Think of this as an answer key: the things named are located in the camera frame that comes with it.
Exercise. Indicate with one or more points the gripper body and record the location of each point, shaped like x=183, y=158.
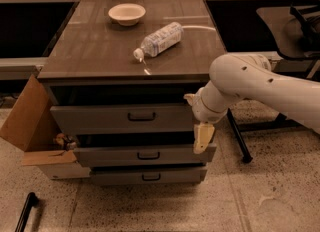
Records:
x=201, y=109

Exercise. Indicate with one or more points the grey top drawer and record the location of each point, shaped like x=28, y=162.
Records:
x=122, y=119

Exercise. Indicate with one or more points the grey drawer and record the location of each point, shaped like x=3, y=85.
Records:
x=189, y=174
x=122, y=119
x=142, y=155

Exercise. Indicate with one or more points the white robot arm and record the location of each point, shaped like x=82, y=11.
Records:
x=233, y=78

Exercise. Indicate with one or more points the grey middle drawer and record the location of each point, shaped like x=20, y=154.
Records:
x=142, y=155

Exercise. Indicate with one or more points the grey bottom drawer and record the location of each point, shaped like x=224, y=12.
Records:
x=189, y=174

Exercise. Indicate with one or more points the grey drawer cabinet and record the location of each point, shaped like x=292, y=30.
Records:
x=92, y=64

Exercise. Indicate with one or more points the black table leg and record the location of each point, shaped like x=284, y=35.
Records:
x=246, y=156

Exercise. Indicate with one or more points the clear plastic water bottle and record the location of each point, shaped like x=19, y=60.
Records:
x=159, y=41

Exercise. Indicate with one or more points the black chair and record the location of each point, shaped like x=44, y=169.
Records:
x=295, y=30

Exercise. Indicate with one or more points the small items in box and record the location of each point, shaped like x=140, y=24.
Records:
x=66, y=142

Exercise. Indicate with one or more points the white bowl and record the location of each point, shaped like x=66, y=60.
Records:
x=127, y=14

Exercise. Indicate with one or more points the brown cardboard box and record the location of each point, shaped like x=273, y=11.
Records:
x=31, y=128

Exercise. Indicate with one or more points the black bar on floor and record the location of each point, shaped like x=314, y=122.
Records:
x=30, y=202

